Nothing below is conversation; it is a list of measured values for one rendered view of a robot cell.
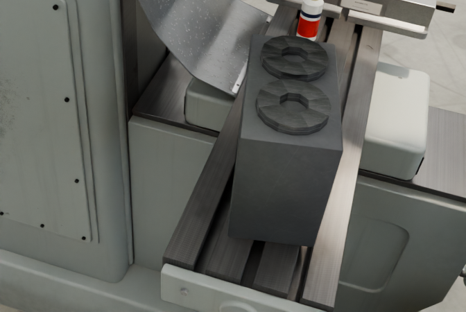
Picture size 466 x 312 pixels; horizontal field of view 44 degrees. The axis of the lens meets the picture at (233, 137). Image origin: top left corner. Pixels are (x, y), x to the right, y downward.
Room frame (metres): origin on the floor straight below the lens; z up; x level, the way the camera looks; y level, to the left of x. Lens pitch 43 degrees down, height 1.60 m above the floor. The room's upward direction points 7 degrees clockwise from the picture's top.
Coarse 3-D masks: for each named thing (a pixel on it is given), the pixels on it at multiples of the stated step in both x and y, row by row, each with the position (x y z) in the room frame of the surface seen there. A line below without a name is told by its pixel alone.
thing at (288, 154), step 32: (256, 64) 0.62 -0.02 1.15; (288, 64) 0.61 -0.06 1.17; (320, 64) 0.62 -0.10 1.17; (256, 96) 0.56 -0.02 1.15; (288, 96) 0.56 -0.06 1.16; (320, 96) 0.56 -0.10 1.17; (256, 128) 0.50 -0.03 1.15; (288, 128) 0.50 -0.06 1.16; (320, 128) 0.51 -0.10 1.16; (256, 160) 0.48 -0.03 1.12; (288, 160) 0.48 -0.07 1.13; (320, 160) 0.48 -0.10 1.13; (256, 192) 0.48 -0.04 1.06; (288, 192) 0.48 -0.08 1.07; (320, 192) 0.48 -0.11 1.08; (256, 224) 0.48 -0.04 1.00; (288, 224) 0.48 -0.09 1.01; (320, 224) 0.48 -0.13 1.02
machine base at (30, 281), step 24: (0, 264) 0.88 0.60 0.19; (24, 264) 0.89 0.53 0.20; (48, 264) 0.89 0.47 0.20; (0, 288) 0.85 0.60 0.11; (24, 288) 0.85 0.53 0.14; (48, 288) 0.84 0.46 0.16; (72, 288) 0.84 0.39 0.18; (96, 288) 0.84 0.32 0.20; (120, 288) 0.85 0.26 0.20; (144, 288) 0.85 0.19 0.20
